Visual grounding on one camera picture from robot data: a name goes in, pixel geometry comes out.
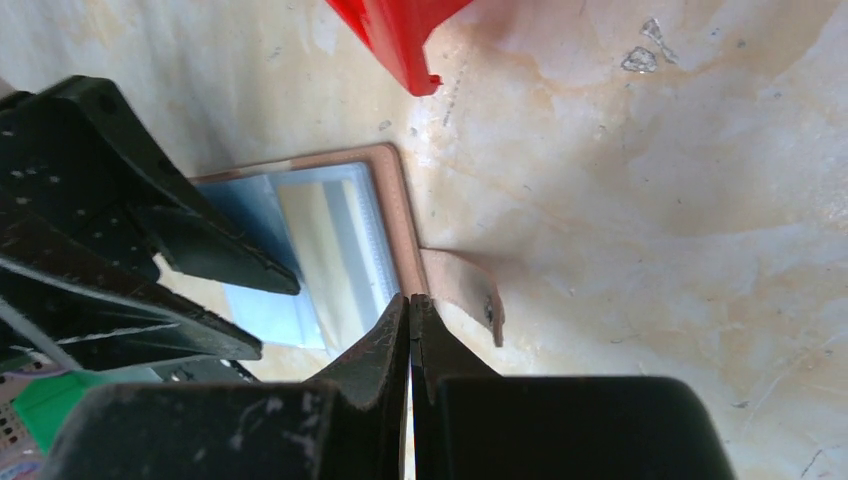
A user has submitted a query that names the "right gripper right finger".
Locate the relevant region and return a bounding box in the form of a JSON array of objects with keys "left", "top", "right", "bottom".
[{"left": 409, "top": 295, "right": 734, "bottom": 479}]

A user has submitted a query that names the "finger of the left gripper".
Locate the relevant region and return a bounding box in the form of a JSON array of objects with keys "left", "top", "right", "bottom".
[
  {"left": 1, "top": 75, "right": 300, "bottom": 295},
  {"left": 1, "top": 211, "right": 262, "bottom": 371}
]

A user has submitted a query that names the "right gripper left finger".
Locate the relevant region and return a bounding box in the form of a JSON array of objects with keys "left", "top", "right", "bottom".
[{"left": 40, "top": 295, "right": 409, "bottom": 479}]

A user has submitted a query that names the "pink leather card holder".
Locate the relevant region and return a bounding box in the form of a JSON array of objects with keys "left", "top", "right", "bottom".
[{"left": 190, "top": 143, "right": 505, "bottom": 348}]

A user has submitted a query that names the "red plastic bin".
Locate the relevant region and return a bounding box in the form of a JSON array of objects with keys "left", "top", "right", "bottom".
[{"left": 327, "top": 0, "right": 471, "bottom": 97}]

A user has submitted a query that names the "green and red box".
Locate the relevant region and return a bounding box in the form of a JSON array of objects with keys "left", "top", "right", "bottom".
[{"left": 12, "top": 371, "right": 110, "bottom": 454}]

